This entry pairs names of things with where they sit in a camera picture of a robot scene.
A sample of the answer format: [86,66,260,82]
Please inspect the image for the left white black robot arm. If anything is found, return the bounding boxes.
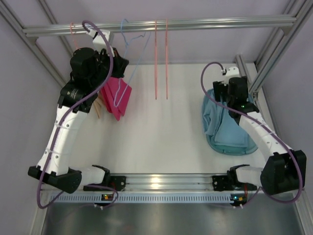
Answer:
[28,47,129,193]

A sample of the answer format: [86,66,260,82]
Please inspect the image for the pink empty hanger left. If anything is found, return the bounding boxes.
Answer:
[154,20,158,100]

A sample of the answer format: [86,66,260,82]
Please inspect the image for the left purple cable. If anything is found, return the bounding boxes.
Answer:
[36,20,114,209]

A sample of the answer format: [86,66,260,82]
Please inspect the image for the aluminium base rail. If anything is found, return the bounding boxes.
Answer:
[41,172,304,192]

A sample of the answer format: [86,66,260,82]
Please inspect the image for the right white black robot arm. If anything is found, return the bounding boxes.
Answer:
[213,77,307,195]

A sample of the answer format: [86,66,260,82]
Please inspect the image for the aluminium hanging rail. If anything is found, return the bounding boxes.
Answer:
[22,15,296,38]

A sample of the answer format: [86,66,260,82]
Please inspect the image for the slotted grey cable duct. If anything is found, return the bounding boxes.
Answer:
[50,192,246,204]

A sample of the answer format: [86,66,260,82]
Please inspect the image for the pink empty hanger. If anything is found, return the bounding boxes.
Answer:
[165,19,169,100]
[154,20,158,100]

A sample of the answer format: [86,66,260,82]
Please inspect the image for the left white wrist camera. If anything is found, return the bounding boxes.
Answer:
[87,28,114,52]

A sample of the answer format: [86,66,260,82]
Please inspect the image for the aluminium frame post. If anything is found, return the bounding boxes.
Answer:
[0,0,73,87]
[234,0,313,100]

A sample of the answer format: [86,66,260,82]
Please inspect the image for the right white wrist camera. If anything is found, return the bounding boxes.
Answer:
[222,67,240,84]

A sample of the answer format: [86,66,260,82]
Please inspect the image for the magenta pink trousers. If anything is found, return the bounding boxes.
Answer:
[100,77,132,121]

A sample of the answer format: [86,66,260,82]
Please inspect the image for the pink empty hanger right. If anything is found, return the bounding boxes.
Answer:
[165,19,169,100]

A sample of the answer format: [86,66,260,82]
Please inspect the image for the right aluminium frame post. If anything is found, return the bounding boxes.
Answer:
[234,0,313,100]

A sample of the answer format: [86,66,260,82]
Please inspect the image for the blue hanger of pink trousers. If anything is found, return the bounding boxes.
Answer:
[113,78,128,107]

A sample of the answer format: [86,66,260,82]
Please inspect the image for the beige trousers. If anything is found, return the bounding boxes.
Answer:
[93,94,105,119]

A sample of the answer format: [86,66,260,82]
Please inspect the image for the teal plastic bin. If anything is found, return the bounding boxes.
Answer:
[204,132,258,156]

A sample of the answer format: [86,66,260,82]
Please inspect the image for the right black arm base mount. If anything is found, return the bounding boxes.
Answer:
[212,175,243,191]

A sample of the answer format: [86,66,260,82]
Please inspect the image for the far left pink hanger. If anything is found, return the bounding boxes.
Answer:
[70,22,79,49]

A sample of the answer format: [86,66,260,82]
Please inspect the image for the left aluminium frame post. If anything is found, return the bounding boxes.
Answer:
[0,0,73,87]

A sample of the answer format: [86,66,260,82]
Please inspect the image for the light blue trousers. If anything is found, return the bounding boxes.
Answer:
[201,89,248,148]

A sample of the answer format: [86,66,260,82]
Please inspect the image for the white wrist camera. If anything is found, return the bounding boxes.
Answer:
[87,28,114,52]
[222,67,240,84]

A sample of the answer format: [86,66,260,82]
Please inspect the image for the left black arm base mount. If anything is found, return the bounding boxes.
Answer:
[83,175,127,191]

